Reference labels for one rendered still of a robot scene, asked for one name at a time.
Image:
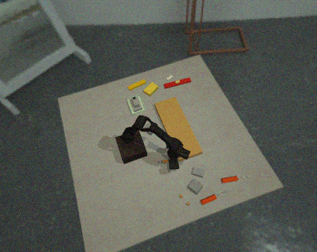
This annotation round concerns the red long bar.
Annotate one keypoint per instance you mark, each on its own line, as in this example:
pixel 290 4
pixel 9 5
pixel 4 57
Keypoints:
pixel 176 83

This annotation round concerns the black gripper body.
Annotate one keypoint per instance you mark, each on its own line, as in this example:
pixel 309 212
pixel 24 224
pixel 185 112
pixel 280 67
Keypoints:
pixel 173 164

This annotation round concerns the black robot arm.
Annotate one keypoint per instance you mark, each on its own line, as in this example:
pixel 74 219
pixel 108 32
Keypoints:
pixel 175 146

